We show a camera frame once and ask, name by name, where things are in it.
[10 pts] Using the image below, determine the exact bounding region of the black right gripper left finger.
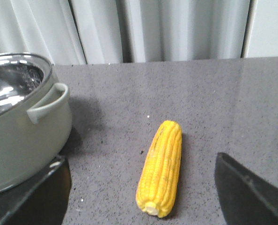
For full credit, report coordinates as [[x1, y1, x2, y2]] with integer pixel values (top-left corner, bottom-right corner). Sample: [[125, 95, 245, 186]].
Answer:
[[0, 156, 72, 225]]

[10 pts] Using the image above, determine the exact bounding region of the pale green electric pot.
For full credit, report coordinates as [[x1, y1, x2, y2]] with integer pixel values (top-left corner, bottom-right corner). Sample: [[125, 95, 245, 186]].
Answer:
[[0, 52, 72, 192]]

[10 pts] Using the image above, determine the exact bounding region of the white curtain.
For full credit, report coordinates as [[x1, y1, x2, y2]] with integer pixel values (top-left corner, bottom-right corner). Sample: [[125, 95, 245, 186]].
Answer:
[[0, 0, 250, 65]]

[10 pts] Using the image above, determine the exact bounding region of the yellow corn cob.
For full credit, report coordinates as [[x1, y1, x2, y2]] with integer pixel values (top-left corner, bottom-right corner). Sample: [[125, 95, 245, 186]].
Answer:
[[136, 120, 182, 218]]

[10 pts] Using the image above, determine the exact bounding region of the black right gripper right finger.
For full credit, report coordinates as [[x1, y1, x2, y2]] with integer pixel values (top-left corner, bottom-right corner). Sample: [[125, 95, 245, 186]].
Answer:
[[214, 152, 278, 225]]

